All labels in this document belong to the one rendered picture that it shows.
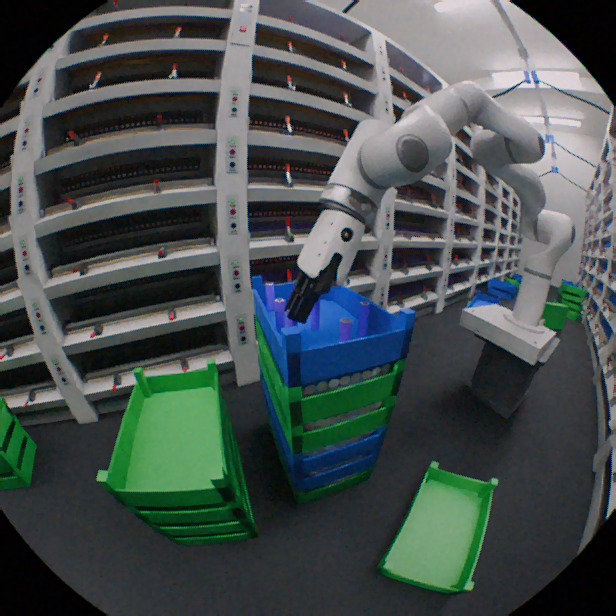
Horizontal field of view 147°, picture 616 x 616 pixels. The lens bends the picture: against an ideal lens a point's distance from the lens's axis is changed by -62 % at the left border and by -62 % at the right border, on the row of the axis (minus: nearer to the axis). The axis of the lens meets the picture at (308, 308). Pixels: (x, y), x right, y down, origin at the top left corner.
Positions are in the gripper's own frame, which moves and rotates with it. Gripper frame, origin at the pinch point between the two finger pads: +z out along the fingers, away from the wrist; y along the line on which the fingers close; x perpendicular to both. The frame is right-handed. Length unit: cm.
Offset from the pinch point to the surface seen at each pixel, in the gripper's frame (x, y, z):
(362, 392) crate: -12.2, -9.2, 7.2
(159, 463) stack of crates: 15.1, -9.7, 33.0
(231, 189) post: 19.9, 42.6, -15.8
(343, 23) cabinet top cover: 22, 62, -126
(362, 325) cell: -12.0, -0.6, -0.8
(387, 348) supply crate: -11.9, -8.9, -0.9
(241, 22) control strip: 51, 43, -78
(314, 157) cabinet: -4, 74, -48
